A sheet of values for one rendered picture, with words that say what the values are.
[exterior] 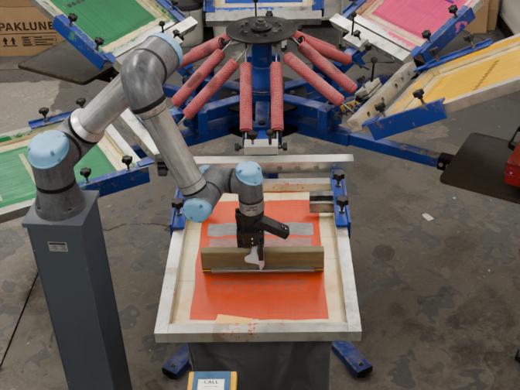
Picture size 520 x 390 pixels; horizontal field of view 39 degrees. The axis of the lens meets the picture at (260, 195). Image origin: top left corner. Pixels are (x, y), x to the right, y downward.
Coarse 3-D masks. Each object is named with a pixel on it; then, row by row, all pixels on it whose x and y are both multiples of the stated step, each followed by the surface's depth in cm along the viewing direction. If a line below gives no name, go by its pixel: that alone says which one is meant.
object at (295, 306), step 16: (272, 208) 261; (288, 208) 261; (304, 208) 261; (272, 240) 246; (288, 240) 246; (304, 240) 246; (320, 240) 246; (272, 272) 232; (320, 272) 232; (320, 288) 226; (272, 304) 220; (288, 304) 220; (304, 304) 220; (320, 304) 220
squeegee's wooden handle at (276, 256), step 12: (204, 252) 226; (216, 252) 226; (228, 252) 226; (240, 252) 226; (264, 252) 226; (276, 252) 226; (288, 252) 226; (300, 252) 225; (312, 252) 225; (204, 264) 229; (216, 264) 229; (228, 264) 229; (240, 264) 229; (252, 264) 229; (276, 264) 229; (288, 264) 228; (300, 264) 228; (312, 264) 228
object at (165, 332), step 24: (264, 192) 270; (288, 192) 269; (336, 240) 245; (168, 264) 232; (168, 288) 222; (168, 312) 214; (168, 336) 207; (192, 336) 207; (216, 336) 207; (240, 336) 207; (264, 336) 207; (288, 336) 206; (312, 336) 206; (336, 336) 206; (360, 336) 206
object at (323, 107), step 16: (208, 80) 334; (304, 80) 331; (192, 96) 336; (288, 96) 319; (208, 112) 311; (224, 112) 315; (256, 112) 307; (304, 112) 314; (320, 112) 303; (192, 128) 312; (256, 128) 293; (320, 128) 307
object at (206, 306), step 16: (224, 208) 262; (208, 224) 254; (208, 240) 247; (224, 240) 247; (240, 272) 233; (256, 272) 233; (208, 288) 227; (192, 304) 221; (208, 304) 221; (224, 304) 221; (240, 304) 221; (256, 304) 221
